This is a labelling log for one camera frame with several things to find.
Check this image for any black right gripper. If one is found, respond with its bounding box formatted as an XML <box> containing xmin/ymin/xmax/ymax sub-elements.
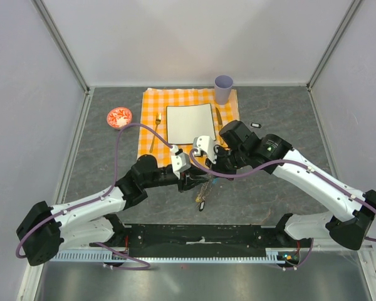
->
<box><xmin>205</xmin><ymin>145</ymin><xmax>248</xmax><ymax>181</ymax></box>

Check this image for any keyring chain with keys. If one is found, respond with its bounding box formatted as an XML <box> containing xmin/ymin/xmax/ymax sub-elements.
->
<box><xmin>194</xmin><ymin>177</ymin><xmax>217</xmax><ymax>213</ymax></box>

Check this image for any black key tag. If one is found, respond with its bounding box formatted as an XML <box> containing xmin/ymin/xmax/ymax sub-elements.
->
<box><xmin>250</xmin><ymin>122</ymin><xmax>262</xmax><ymax>129</ymax></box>

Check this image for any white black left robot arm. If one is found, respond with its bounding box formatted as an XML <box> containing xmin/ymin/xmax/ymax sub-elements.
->
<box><xmin>16</xmin><ymin>153</ymin><xmax>207</xmax><ymax>267</ymax></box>

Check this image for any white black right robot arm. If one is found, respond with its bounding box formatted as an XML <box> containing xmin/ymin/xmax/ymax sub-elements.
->
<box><xmin>196</xmin><ymin>120</ymin><xmax>376</xmax><ymax>250</ymax></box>

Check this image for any gold knife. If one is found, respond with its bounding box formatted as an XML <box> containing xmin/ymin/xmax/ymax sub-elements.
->
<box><xmin>216</xmin><ymin>107</ymin><xmax>224</xmax><ymax>145</ymax></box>

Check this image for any orange white checkered cloth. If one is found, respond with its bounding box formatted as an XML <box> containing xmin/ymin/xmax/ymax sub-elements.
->
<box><xmin>140</xmin><ymin>88</ymin><xmax>239</xmax><ymax>154</ymax></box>

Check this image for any white square plate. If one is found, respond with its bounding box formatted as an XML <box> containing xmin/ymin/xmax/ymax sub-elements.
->
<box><xmin>166</xmin><ymin>103</ymin><xmax>216</xmax><ymax>145</ymax></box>

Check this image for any gold fork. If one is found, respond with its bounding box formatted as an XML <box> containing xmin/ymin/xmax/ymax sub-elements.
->
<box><xmin>149</xmin><ymin>112</ymin><xmax>162</xmax><ymax>153</ymax></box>

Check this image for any lilac plastic cup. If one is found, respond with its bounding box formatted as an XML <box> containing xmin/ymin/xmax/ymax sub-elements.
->
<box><xmin>214</xmin><ymin>75</ymin><xmax>234</xmax><ymax>105</ymax></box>

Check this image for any red white patterned bowl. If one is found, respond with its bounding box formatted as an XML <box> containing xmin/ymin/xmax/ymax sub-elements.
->
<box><xmin>107</xmin><ymin>107</ymin><xmax>133</xmax><ymax>129</ymax></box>

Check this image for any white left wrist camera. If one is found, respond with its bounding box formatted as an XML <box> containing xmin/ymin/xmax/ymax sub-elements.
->
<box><xmin>170</xmin><ymin>145</ymin><xmax>191</xmax><ymax>176</ymax></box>

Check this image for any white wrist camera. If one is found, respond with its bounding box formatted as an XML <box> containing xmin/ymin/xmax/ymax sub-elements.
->
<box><xmin>170</xmin><ymin>145</ymin><xmax>191</xmax><ymax>176</ymax></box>
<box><xmin>192</xmin><ymin>135</ymin><xmax>217</xmax><ymax>164</ymax></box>

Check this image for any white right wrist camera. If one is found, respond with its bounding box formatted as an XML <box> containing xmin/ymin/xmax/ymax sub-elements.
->
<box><xmin>192</xmin><ymin>135</ymin><xmax>217</xmax><ymax>164</ymax></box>

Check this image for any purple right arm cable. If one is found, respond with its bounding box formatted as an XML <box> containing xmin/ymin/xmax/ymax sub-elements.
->
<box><xmin>189</xmin><ymin>148</ymin><xmax>376</xmax><ymax>243</ymax></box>

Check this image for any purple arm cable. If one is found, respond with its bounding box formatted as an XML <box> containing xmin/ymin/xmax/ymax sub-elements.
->
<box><xmin>15</xmin><ymin>123</ymin><xmax>176</xmax><ymax>259</ymax></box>
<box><xmin>189</xmin><ymin>148</ymin><xmax>376</xmax><ymax>243</ymax></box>

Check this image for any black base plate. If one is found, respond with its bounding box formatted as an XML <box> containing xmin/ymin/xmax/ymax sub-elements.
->
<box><xmin>104</xmin><ymin>224</ymin><xmax>311</xmax><ymax>258</ymax></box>

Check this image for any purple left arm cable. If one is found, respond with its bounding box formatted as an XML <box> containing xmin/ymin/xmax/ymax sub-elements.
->
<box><xmin>15</xmin><ymin>123</ymin><xmax>176</xmax><ymax>259</ymax></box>

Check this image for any grey slotted cable duct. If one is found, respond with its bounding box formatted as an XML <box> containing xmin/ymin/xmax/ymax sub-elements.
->
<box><xmin>50</xmin><ymin>249</ymin><xmax>285</xmax><ymax>264</ymax></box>

